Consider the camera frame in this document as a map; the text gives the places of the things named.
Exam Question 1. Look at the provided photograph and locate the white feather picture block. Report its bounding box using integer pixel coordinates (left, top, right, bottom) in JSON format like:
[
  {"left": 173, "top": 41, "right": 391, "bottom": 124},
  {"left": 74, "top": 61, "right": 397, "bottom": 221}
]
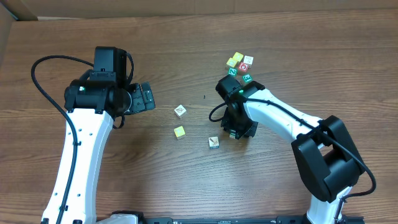
[{"left": 208, "top": 136, "right": 220, "bottom": 149}]

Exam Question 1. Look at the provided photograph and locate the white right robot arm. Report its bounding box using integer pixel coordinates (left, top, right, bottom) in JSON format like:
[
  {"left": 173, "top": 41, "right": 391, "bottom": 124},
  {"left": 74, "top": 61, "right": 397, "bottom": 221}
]
[{"left": 215, "top": 75, "right": 365, "bottom": 223}]

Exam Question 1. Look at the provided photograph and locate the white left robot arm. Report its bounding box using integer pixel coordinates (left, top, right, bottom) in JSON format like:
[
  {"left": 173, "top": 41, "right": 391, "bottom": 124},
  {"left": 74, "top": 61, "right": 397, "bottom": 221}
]
[{"left": 41, "top": 47, "right": 155, "bottom": 223}]

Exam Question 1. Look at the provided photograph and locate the white leaf picture block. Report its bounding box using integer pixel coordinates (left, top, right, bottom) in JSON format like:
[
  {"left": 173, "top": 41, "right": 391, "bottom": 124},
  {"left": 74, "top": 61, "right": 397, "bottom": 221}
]
[{"left": 174, "top": 105, "right": 187, "bottom": 119}]

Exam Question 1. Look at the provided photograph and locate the green E letter block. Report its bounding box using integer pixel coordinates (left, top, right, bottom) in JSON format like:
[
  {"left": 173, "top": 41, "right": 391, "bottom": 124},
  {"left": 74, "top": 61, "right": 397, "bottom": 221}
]
[{"left": 242, "top": 73, "right": 253, "bottom": 83}]

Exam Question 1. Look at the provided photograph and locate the green Z letter block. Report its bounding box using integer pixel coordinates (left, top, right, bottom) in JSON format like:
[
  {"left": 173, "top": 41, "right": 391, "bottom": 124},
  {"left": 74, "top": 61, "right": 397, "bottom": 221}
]
[{"left": 228, "top": 68, "right": 238, "bottom": 77}]

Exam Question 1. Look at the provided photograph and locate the yellow lone block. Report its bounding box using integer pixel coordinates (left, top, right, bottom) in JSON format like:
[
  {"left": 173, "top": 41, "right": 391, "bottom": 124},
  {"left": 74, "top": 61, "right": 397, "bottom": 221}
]
[{"left": 174, "top": 126, "right": 186, "bottom": 139}]

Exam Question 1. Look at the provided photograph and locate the red letter block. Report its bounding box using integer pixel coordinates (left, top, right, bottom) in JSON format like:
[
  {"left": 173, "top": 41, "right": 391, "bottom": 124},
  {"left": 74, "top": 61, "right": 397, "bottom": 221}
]
[{"left": 237, "top": 62, "right": 249, "bottom": 74}]

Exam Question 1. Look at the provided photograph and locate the yellow block near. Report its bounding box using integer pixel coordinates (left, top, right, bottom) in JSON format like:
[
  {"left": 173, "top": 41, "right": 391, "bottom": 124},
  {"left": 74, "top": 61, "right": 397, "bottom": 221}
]
[{"left": 226, "top": 58, "right": 238, "bottom": 69}]

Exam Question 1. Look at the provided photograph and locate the plain white wooden block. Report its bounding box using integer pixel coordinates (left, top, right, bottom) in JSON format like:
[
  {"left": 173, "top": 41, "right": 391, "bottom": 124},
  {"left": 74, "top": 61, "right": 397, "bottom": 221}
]
[{"left": 243, "top": 55, "right": 254, "bottom": 69}]

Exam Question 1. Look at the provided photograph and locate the yellow block far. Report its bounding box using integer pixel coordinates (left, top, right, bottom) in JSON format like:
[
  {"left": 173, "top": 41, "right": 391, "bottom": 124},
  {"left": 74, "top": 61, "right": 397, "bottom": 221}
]
[{"left": 233, "top": 52, "right": 244, "bottom": 63}]

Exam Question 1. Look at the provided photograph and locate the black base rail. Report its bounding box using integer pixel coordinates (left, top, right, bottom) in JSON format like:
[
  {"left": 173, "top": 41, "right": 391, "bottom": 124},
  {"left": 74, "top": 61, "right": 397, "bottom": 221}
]
[{"left": 96, "top": 210, "right": 366, "bottom": 224}]

